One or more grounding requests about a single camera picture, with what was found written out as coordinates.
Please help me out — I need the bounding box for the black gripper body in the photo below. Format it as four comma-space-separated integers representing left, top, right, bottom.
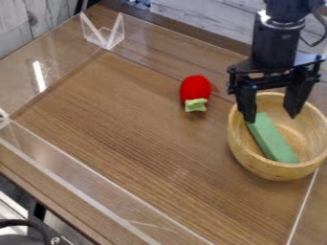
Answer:
227, 53, 325, 95

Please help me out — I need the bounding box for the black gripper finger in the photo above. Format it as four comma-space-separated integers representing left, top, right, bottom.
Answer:
283, 78, 315, 118
236, 84, 256, 123

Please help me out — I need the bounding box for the green rectangular block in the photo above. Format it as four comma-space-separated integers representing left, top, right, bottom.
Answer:
247, 112, 300, 164

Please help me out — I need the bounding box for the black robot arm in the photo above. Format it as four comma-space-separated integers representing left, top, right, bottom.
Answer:
227, 0, 327, 123

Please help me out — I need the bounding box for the light wooden bowl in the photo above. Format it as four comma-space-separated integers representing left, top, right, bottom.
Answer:
227, 92, 327, 181

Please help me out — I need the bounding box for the red plush strawberry toy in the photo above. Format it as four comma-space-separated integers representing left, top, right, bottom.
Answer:
180, 75, 212, 112

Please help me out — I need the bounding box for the black table leg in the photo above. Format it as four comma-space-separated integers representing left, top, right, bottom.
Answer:
33, 203, 45, 221

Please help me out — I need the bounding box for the black cable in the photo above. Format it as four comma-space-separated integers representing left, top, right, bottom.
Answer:
299, 9, 327, 48

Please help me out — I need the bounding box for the clear acrylic corner bracket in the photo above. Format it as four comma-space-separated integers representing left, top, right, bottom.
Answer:
79, 12, 125, 50

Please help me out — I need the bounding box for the clear acrylic tray wall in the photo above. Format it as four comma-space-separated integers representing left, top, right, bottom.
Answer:
0, 109, 213, 245

